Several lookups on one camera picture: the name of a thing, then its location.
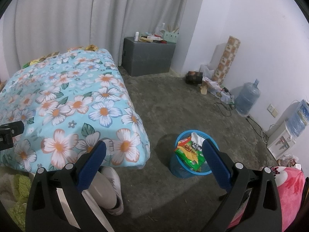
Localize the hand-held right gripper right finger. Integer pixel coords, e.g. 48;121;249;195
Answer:
201;139;282;232

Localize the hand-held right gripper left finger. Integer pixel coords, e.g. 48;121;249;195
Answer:
25;140;115;232

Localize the green chip bag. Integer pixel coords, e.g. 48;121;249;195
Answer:
174;136;207;172

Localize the blue plastic basket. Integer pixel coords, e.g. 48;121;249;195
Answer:
169;130;220;179

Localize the white shoe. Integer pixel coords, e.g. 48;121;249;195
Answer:
93;166;124;215

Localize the green fuzzy blanket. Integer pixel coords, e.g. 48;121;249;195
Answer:
0;167;33;232

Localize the white water dispenser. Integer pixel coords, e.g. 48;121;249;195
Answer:
267;122;297;160

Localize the blue floral quilt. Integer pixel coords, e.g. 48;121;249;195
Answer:
0;48;150;172

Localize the clear snack bag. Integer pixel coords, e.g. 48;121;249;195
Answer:
281;155;302;168

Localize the blue water jug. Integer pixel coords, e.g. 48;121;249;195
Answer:
235;79;262;115
286;99;309;137

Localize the pink floral blanket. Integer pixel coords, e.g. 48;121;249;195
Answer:
226;165;306;232

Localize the tan cardboard piece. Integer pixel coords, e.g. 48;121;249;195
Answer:
199;81;210;95

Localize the white paper sheet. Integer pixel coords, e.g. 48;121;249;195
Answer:
203;76;221;92

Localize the dark cardboard box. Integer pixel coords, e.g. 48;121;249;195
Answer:
185;71;203;85

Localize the white plastic bag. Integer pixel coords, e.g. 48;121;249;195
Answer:
200;64;214;78

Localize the grey cabinet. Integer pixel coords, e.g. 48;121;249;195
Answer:
121;37;177;77

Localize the green plastic storage basket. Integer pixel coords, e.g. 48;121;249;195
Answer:
163;32;179;43

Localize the white curtain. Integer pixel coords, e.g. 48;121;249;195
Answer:
0;0;208;68

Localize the white cable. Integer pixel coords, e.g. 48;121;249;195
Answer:
246;116;269;144

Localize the black cable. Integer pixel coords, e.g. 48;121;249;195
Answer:
214;87;236;116

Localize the wall socket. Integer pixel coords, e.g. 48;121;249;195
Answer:
267;104;278;118

